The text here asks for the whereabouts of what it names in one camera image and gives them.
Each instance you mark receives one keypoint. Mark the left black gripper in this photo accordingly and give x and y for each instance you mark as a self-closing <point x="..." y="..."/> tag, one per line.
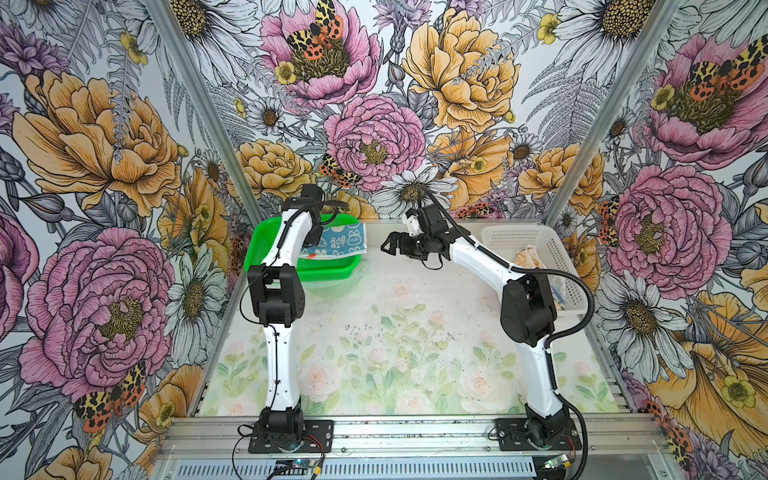
<point x="316" y="235"/>

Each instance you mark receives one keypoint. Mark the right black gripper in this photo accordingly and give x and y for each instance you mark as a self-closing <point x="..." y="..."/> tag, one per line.
<point x="405" y="248"/>

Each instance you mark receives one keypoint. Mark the blue bunny pattern towel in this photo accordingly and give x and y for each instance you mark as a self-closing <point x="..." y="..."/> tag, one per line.
<point x="338" y="242"/>

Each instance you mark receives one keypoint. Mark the green plastic basket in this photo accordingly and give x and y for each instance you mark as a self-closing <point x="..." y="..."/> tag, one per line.
<point x="265" y="235"/>

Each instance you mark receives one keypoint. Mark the white plastic basket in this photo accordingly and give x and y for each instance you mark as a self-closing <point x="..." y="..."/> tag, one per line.
<point x="508" y="238"/>

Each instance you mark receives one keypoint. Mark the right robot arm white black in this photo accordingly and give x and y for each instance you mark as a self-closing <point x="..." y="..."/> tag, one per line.
<point x="527" y="309"/>

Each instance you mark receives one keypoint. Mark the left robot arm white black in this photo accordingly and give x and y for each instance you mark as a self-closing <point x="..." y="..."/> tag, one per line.
<point x="278" y="300"/>

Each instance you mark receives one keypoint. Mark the orange pink patterned towel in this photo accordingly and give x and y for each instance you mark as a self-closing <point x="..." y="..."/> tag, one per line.
<point x="528" y="258"/>

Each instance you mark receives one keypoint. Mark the small green circuit board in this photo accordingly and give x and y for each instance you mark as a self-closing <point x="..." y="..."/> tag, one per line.
<point x="557" y="462"/>

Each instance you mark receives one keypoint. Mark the left aluminium corner post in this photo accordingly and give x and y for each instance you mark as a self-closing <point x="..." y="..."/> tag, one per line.
<point x="184" y="61"/>

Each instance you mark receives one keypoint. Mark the aluminium corner post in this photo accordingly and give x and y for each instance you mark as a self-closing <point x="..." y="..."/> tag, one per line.
<point x="645" y="49"/>
<point x="184" y="61"/>

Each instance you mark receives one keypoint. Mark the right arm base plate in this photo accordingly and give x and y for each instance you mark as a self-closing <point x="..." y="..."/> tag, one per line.
<point x="521" y="434"/>

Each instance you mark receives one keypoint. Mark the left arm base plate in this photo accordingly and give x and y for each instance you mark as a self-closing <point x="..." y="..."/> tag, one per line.
<point x="314" y="436"/>

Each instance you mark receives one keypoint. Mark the aluminium front rail frame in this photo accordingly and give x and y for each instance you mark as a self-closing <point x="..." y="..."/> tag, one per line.
<point x="614" y="446"/>

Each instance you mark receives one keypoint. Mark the right aluminium corner post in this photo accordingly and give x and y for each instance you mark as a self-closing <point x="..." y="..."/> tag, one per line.
<point x="645" y="49"/>

